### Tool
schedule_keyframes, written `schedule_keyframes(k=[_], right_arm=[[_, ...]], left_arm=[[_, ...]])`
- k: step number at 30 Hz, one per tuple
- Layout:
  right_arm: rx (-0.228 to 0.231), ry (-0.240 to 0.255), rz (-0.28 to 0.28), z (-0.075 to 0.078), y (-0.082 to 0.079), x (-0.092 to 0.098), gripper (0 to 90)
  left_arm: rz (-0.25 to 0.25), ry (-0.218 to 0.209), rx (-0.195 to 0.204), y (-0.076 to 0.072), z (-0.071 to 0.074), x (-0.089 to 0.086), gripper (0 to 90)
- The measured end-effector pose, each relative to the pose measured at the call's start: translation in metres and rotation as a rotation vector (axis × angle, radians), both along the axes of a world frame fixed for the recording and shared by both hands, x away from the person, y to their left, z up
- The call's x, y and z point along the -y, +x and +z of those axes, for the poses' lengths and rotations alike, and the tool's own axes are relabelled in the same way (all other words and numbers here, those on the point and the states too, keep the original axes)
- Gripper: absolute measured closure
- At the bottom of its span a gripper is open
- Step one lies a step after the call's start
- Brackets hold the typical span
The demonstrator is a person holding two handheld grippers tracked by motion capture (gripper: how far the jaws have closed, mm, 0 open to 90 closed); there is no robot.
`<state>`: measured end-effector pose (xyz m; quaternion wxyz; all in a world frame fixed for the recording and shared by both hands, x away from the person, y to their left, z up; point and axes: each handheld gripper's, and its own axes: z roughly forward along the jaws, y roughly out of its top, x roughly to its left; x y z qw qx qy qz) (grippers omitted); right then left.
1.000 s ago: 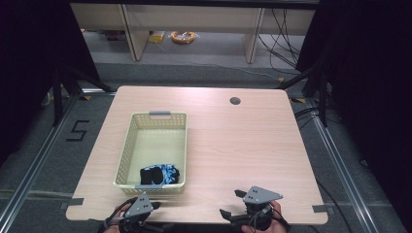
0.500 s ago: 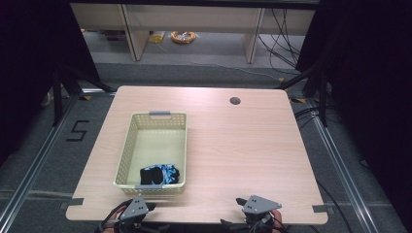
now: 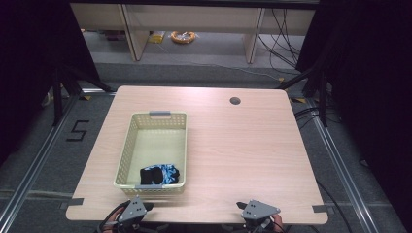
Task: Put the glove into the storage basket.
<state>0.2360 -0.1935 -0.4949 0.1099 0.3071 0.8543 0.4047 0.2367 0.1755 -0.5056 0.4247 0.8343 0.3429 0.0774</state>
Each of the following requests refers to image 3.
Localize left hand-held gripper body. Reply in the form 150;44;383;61
116;194;148;232

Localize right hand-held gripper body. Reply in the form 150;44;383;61
240;199;282;233

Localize blue and black fingerless glove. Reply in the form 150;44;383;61
143;163;181;185

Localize pale yellow plastic basket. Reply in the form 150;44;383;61
113;110;189;196

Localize person's left hand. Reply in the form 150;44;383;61
102;207;126;233

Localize person's right hand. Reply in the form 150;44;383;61
270;214;285;233

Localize black metal stand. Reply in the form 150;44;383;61
275;63;328;128
51;63;115;127

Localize yellow packet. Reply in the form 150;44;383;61
148;31;166;45

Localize dark curtain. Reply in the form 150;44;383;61
0;0;101;166
295;0;412;224

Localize black floor cable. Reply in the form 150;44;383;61
315;179;355;233

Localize aluminium floor rail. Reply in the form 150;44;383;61
0;93;84;227
309;96;381;233

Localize black floor cables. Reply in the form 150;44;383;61
293;106;322;131

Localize thin white floor cable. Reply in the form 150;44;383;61
154;42;284;82

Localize bundle of black cables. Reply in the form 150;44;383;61
257;8;303;70

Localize orange cable coil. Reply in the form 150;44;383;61
170;30;197;45

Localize white desk frame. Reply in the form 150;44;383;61
70;3;317;64

